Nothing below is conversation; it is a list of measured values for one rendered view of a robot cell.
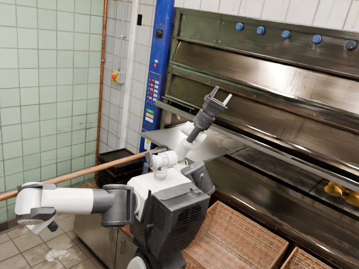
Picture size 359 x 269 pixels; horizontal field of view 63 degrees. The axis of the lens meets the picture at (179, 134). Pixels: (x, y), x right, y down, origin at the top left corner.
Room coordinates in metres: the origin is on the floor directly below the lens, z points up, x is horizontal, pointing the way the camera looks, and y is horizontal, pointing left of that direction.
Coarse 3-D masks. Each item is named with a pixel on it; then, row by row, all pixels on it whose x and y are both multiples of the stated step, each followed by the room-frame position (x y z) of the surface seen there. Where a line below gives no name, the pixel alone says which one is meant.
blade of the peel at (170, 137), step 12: (144, 132) 2.06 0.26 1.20; (156, 132) 2.14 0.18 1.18; (168, 132) 2.18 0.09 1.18; (180, 132) 2.22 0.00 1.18; (156, 144) 1.92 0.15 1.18; (168, 144) 1.96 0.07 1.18; (204, 144) 2.06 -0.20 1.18; (192, 156) 1.82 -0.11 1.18; (204, 156) 1.85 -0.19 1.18; (216, 156) 1.86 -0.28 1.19
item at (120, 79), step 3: (114, 72) 2.61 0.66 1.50; (117, 72) 2.59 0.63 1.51; (120, 72) 2.60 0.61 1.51; (123, 72) 2.62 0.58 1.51; (120, 75) 2.58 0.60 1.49; (123, 75) 2.61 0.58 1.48; (117, 78) 2.58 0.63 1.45; (120, 78) 2.58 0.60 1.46; (123, 78) 2.61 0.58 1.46; (114, 81) 2.60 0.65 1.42; (117, 81) 2.58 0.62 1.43; (120, 81) 2.59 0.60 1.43; (123, 81) 2.61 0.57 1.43
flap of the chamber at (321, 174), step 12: (168, 108) 2.07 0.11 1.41; (180, 108) 2.18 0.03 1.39; (192, 120) 1.92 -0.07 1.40; (228, 132) 1.75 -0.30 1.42; (240, 132) 1.87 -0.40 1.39; (252, 144) 1.63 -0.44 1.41; (276, 156) 1.53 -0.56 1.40; (300, 156) 1.62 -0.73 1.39; (312, 168) 1.41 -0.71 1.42; (336, 180) 1.33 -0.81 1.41
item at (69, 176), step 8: (144, 152) 1.71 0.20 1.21; (120, 160) 1.55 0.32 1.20; (128, 160) 1.59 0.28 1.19; (96, 168) 1.43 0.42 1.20; (104, 168) 1.46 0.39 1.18; (64, 176) 1.29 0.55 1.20; (72, 176) 1.31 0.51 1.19; (80, 176) 1.35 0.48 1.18; (8, 192) 1.09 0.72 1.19; (16, 192) 1.11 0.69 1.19; (0, 200) 1.05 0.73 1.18
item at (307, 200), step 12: (228, 156) 1.91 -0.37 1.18; (240, 168) 1.81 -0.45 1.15; (252, 168) 1.79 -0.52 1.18; (264, 180) 1.70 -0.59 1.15; (276, 180) 1.67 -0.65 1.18; (288, 192) 1.60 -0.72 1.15; (300, 192) 1.57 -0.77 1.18; (312, 204) 1.50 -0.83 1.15; (324, 204) 1.47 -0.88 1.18; (336, 216) 1.42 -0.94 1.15; (348, 216) 1.39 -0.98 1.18
